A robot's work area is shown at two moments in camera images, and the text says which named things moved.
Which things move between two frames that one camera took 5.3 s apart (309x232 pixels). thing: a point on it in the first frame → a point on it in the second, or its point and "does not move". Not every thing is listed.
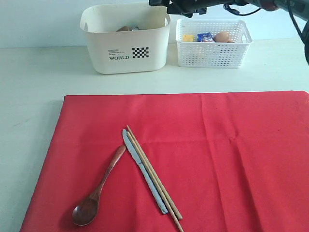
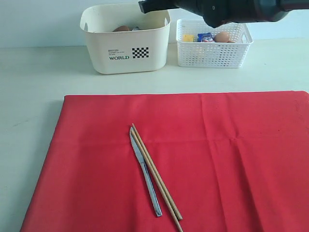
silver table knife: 131,147 → 158,211
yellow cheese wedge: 188,37 does not move
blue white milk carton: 204,37 does not move
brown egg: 222,37 does not move
